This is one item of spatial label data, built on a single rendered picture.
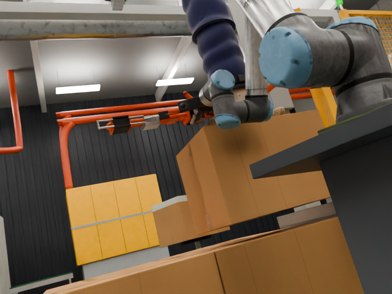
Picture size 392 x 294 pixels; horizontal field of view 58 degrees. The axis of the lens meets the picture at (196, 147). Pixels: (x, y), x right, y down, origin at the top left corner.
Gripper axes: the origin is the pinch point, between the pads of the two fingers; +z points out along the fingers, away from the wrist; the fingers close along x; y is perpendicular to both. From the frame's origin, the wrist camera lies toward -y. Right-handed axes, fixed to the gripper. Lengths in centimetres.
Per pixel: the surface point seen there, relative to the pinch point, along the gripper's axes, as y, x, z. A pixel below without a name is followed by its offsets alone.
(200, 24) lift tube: 16.6, 46.3, -5.4
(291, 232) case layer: 22, -61, -20
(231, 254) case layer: -6, -63, -20
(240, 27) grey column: 122, 122, 104
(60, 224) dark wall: -40, 89, 1054
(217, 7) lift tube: 26, 52, -11
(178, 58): 350, 469, 746
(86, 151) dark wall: 74, 310, 1050
